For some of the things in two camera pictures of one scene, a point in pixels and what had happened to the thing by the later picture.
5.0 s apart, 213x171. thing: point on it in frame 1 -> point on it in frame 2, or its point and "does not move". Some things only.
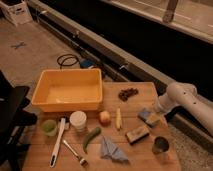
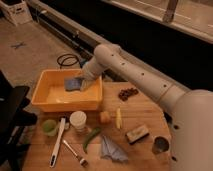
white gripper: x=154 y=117 -> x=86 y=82
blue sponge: x=143 y=116 -> x=72 y=84
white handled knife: x=54 y=154 does not move
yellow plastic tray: x=68 y=90 does not move
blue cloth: x=110 y=150 does not move
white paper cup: x=78 y=119 does not move
